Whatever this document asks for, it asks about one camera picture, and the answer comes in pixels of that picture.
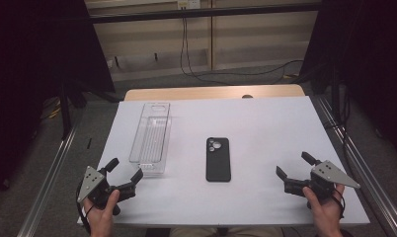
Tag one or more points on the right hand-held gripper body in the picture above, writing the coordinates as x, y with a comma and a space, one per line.
331, 174

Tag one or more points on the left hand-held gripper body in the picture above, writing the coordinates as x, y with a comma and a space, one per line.
92, 184

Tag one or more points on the clear plastic box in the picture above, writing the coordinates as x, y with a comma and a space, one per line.
152, 135

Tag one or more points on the black phone case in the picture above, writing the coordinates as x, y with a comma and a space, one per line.
218, 164

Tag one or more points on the person's left hand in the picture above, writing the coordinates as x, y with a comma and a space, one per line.
101, 222

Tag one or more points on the person's right hand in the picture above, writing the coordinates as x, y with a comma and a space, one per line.
326, 217

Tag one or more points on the white table sheet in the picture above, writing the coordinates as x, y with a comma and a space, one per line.
269, 131

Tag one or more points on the black stand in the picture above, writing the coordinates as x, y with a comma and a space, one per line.
335, 95
65, 108

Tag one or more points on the yellow black striped tape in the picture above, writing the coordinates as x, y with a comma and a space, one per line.
290, 76

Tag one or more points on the wooden table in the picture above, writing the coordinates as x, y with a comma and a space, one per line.
186, 93

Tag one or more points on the dark curtain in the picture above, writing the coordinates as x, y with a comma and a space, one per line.
374, 65

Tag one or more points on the black clamp fixture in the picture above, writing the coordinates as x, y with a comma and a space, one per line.
28, 65

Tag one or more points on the black horizontal bar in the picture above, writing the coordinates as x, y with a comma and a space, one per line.
186, 14

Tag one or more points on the metal floor rail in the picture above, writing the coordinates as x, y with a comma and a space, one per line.
367, 171
51, 171

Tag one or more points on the white wall socket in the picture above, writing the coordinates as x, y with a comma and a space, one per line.
188, 4

